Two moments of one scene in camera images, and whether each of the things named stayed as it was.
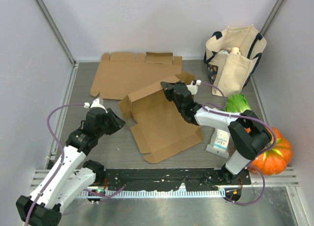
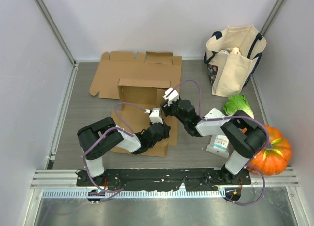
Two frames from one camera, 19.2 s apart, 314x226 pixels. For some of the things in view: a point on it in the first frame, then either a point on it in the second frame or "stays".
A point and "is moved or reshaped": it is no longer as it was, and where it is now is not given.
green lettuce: [236, 103] stays
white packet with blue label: [219, 142] stays
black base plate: [195, 178] stays
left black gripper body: [108, 128] to [164, 135]
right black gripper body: [170, 96] to [172, 110]
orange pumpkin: [274, 162] stays
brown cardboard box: [160, 131] is moved or reshaped
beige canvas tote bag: [232, 59] stays
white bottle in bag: [235, 51] stays
